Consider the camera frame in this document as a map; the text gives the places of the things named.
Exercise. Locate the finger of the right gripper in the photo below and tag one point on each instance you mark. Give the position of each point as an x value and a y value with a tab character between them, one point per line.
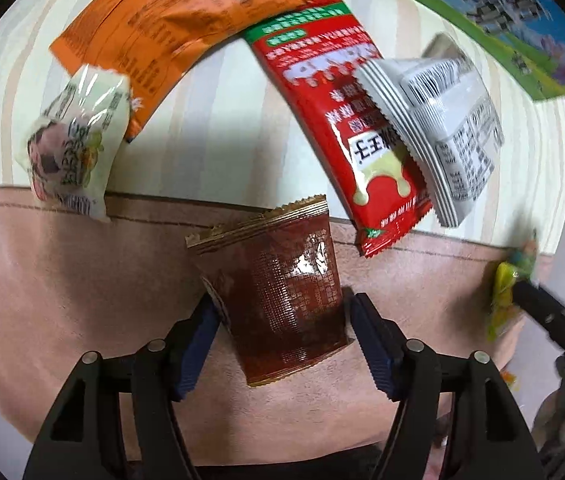
543	307

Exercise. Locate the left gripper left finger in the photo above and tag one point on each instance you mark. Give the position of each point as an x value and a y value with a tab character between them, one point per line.
114	418

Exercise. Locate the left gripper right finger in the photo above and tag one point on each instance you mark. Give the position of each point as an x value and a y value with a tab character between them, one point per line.
488	437

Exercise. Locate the colourful candy bag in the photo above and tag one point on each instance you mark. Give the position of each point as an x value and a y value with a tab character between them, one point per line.
519	266

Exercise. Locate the white grey snack packet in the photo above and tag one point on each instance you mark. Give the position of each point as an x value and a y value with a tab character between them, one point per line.
443	113

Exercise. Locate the dark red snack packet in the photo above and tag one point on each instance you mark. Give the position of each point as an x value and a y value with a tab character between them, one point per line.
274	279

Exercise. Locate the small white green packet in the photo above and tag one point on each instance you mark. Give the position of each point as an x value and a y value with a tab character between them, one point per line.
69	150

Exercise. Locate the red long snack packet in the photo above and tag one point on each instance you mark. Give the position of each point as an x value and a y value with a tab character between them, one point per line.
311	54

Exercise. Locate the orange snack packet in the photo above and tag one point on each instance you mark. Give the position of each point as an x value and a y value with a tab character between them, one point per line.
155	42

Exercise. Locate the blue green milk carton box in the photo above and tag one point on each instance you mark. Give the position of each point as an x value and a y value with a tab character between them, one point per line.
492	15

